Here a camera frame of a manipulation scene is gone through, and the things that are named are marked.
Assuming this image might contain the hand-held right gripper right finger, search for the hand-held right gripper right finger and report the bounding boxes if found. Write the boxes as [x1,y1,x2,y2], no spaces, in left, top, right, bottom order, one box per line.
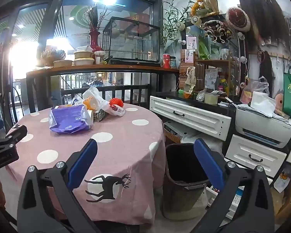
[191,138,274,233]

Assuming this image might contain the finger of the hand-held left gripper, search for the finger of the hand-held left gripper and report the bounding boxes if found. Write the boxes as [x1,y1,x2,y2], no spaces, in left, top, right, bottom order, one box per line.
[6,124,28,143]

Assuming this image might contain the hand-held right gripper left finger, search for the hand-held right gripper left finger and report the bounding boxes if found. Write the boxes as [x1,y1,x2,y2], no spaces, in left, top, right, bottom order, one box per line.
[17,138,101,233]

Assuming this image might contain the dark brown trash bin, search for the dark brown trash bin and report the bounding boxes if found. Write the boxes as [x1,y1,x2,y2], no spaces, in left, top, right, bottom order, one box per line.
[162,143,210,220]

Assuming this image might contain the purple plastic bag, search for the purple plastic bag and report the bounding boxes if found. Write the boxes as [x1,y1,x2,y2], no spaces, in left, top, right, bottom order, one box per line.
[49,104,94,134]

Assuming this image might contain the small green carton box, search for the small green carton box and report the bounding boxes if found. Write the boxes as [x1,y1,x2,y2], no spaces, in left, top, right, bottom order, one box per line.
[93,109,109,122]

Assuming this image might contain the red white snack wrapper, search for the red white snack wrapper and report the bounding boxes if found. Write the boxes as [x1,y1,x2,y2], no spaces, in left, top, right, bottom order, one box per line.
[109,104,125,117]

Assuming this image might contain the white plastic bag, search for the white plastic bag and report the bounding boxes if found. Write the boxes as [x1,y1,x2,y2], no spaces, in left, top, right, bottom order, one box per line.
[82,86,111,114]

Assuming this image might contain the orange foam fruit net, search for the orange foam fruit net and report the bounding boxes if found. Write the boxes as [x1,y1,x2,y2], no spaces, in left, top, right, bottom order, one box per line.
[109,98,125,108]

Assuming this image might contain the pink polka dot tablecloth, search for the pink polka dot tablecloth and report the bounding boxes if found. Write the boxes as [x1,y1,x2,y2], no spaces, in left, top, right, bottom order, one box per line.
[5,102,166,225]

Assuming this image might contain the long white drawer front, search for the long white drawer front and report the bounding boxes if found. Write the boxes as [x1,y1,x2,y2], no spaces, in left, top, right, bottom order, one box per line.
[150,96,231,141]

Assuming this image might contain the white printer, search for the white printer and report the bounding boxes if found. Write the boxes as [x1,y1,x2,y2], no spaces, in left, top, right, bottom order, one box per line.
[235,107,291,149]

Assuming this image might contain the white paper pack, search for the white paper pack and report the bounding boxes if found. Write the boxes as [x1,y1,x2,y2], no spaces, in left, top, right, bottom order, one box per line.
[250,91,277,117]

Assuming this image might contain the lidded kraft paper bowl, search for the lidded kraft paper bowl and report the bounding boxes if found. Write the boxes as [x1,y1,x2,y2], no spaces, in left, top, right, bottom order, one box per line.
[73,58,95,66]
[74,50,94,59]
[53,60,73,68]

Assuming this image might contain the crystal glass bowl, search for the crystal glass bowl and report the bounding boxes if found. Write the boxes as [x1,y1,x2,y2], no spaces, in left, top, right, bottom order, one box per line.
[41,49,66,66]

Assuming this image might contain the silver zip pouch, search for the silver zip pouch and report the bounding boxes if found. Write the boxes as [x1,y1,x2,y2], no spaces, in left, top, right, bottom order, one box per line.
[205,68,219,90]

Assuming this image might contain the beige paper bag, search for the beige paper bag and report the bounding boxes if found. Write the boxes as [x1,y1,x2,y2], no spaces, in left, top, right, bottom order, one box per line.
[184,66,196,95]

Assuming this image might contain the wooden shelf rack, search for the wooden shelf rack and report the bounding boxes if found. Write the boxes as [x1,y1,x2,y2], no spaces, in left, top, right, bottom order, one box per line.
[194,58,236,97]

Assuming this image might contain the clear plastic bag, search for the clear plastic bag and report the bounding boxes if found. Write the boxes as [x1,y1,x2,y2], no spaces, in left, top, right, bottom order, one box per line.
[245,76,269,95]

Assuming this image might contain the wooden counter shelf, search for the wooden counter shelf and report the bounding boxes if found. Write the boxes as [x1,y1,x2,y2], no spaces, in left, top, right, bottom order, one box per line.
[26,63,180,112]

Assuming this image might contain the brown display box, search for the brown display box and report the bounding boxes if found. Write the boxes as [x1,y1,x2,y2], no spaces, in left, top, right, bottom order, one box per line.
[179,49,197,90]

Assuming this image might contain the white lidded cup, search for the white lidded cup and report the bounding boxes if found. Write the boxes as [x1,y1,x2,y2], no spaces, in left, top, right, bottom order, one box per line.
[94,51,105,65]

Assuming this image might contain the red vase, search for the red vase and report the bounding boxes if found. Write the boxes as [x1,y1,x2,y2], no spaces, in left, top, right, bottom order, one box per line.
[89,30,100,52]

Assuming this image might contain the portrait photo card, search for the portrait photo card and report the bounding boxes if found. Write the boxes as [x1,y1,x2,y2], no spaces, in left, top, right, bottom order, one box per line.
[186,37,199,50]

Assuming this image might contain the glass terrarium cage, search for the glass terrarium cage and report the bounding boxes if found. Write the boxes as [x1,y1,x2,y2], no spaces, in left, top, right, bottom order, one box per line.
[102,17,160,65]

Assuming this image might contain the ornate headdress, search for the ornate headdress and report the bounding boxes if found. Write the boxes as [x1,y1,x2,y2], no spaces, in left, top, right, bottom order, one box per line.
[201,19,233,43]

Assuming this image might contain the dried branch bouquet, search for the dried branch bouquet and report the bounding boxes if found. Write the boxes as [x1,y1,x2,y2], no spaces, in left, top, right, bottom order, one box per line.
[84,5,112,33]

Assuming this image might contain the green bamboo plant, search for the green bamboo plant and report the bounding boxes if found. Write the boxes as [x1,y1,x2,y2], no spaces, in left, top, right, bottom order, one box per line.
[161,0,194,46]

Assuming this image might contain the red round embroidered fan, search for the red round embroidered fan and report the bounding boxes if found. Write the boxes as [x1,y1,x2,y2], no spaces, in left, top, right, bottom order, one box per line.
[225,7,250,32]

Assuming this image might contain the hanging dark hair wigs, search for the hanging dark hair wigs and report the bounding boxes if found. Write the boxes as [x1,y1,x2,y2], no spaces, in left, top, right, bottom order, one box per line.
[239,0,289,54]

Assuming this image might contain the sunflower bouquet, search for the sunflower bouquet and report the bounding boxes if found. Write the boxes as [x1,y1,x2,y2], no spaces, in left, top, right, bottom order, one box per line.
[190,0,220,17]

